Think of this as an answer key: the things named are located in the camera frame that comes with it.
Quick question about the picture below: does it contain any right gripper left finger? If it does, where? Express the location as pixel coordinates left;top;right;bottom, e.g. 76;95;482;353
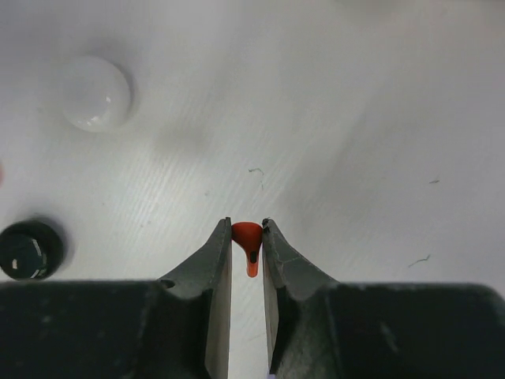
159;217;232;378

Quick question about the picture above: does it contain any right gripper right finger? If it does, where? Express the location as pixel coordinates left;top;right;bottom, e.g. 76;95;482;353
263;219;338;374

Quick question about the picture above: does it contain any red earbud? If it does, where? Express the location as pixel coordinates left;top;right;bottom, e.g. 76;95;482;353
232;222;263;278

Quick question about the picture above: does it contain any white charging case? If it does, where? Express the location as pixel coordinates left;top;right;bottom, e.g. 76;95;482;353
57;55;132;133

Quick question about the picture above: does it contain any black charging case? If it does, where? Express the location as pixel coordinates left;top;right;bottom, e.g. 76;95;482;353
1;219;65;281

